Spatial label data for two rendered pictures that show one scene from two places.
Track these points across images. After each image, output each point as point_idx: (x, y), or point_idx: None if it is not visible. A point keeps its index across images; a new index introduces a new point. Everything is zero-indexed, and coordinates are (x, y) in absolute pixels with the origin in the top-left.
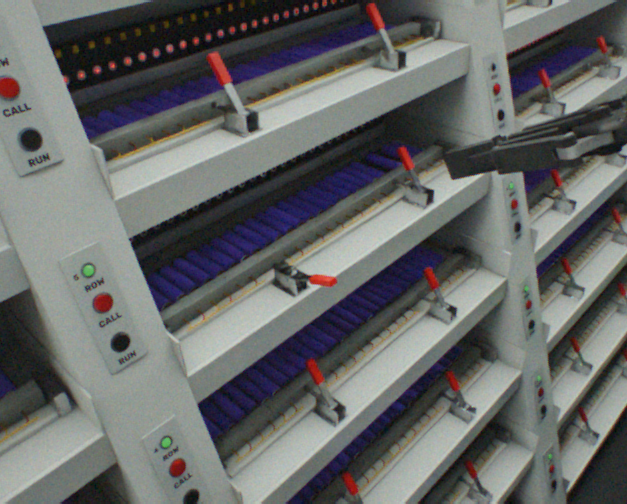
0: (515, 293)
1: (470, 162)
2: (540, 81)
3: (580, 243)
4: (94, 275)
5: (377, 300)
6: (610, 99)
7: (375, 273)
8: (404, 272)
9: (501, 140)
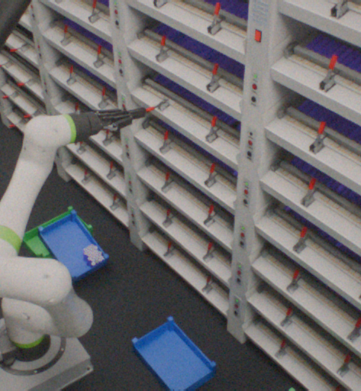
0: (237, 221)
1: None
2: (352, 199)
3: (340, 301)
4: (120, 55)
5: (217, 158)
6: (104, 117)
7: (183, 134)
8: None
9: (125, 111)
